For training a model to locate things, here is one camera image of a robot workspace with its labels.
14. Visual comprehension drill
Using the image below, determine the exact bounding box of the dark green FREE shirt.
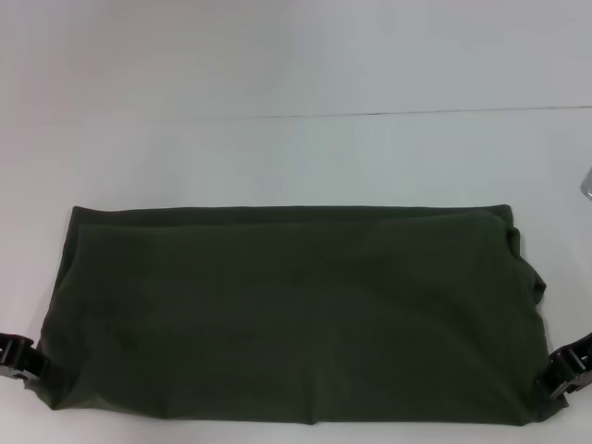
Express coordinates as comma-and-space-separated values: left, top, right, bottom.
36, 204, 556, 414

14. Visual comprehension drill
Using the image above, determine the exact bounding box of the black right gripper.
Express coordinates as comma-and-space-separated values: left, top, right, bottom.
534, 329, 592, 402

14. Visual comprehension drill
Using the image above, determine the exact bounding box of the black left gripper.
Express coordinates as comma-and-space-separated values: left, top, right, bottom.
0, 329, 51, 384

